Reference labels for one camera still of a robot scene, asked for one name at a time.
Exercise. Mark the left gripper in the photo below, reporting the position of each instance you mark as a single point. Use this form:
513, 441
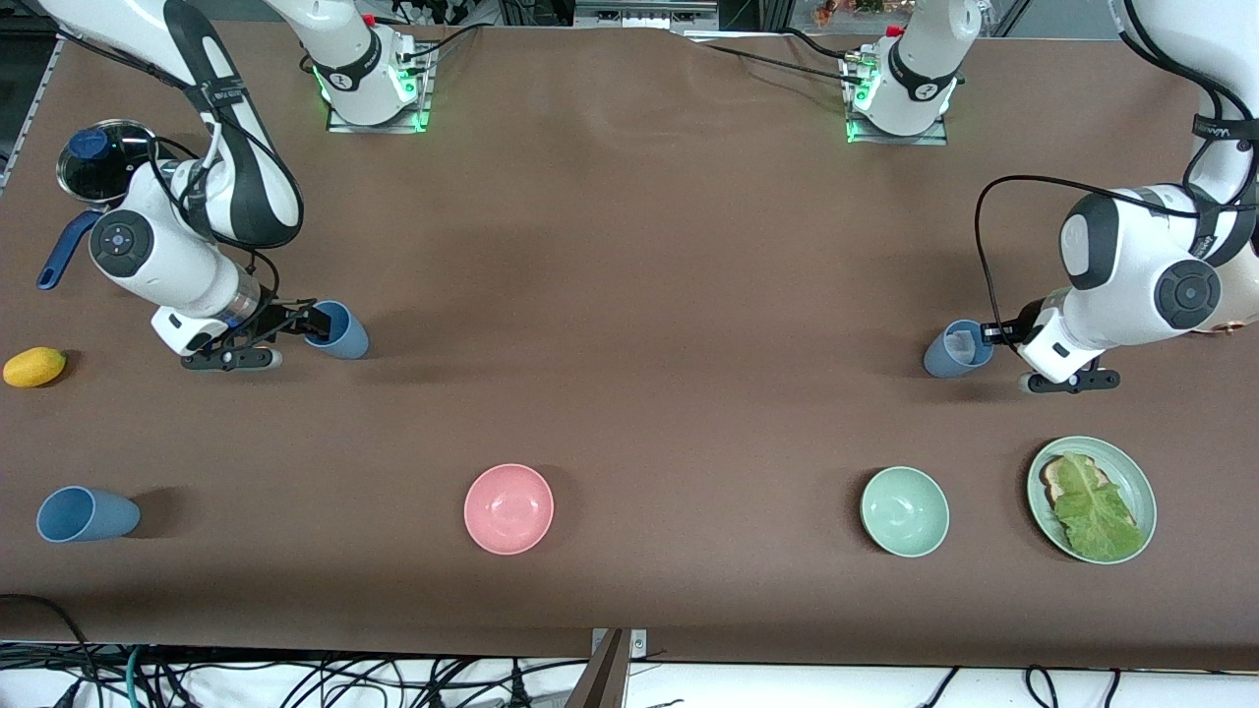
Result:
1026, 319

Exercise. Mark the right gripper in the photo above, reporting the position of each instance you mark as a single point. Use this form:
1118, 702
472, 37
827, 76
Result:
278, 317

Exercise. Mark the blue plastic cup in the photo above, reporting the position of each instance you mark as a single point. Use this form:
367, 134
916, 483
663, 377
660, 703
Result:
98, 516
349, 339
936, 362

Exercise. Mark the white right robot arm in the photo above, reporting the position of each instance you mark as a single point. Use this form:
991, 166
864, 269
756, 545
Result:
162, 261

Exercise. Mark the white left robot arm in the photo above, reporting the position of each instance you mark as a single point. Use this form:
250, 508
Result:
1131, 265

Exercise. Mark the white crumpled paper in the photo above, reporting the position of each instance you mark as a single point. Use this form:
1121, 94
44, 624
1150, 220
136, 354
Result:
962, 344

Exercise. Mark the bread slice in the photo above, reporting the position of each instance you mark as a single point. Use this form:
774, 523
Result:
1054, 482

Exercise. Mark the green lettuce leaf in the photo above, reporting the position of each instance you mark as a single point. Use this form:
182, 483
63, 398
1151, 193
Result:
1092, 511

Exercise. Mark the mint green plate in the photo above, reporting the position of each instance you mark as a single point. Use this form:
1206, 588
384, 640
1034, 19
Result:
1136, 482

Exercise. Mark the mint green bowl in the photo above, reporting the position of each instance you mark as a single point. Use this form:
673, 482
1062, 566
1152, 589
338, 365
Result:
905, 511

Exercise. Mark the white rounded appliance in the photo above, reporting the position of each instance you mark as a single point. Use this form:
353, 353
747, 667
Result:
1234, 326

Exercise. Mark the glass lid blue knob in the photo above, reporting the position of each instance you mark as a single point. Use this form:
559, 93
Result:
108, 172

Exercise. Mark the yellow lemon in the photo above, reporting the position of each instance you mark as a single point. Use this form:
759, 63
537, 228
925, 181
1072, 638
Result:
34, 367

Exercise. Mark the pink bowl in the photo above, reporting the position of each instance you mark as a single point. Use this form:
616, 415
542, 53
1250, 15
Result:
509, 509

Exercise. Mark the grey power strip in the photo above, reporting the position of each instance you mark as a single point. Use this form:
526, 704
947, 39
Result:
639, 15

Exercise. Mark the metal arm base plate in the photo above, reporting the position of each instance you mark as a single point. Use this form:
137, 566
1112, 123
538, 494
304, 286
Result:
379, 128
895, 140

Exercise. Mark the metal table bracket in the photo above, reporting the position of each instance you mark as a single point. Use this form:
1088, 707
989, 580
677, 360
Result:
639, 644

